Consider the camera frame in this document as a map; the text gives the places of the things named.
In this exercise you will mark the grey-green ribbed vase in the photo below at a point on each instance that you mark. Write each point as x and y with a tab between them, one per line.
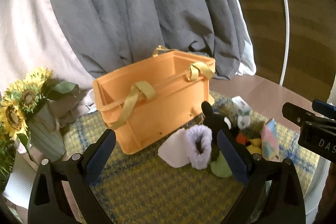
45	134

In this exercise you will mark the sunflower bouquet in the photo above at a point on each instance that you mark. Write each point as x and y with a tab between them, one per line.
20	101

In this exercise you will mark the colourful printed fabric pouch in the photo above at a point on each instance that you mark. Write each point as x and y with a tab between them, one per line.
269	141

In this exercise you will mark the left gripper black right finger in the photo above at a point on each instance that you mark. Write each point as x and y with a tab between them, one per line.
273	185

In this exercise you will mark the green felt piece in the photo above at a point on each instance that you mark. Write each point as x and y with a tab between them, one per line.
220	167

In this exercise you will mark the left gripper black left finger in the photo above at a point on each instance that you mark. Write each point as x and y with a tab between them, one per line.
48	201

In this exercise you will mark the orange plastic crate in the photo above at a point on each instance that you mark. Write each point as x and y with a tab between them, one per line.
145	101

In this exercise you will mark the grey curtain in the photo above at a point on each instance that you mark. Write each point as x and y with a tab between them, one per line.
106	35

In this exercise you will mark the yellow orange soft toy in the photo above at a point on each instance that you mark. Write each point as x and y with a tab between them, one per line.
252	145

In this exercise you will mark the lavender fuzzy sock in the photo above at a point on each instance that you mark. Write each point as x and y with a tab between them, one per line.
198	141

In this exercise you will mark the white hoop tube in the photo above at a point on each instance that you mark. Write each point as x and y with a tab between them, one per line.
287	42

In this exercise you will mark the white soft cloth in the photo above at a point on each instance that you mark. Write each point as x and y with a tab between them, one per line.
173	150

